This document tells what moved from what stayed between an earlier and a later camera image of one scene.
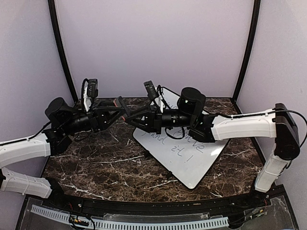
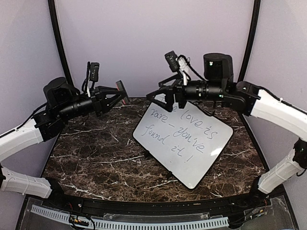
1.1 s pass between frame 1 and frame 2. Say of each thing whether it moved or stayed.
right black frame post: stayed
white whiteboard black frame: stayed
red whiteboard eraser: moved
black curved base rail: stayed
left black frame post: stayed
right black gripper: moved
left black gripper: moved
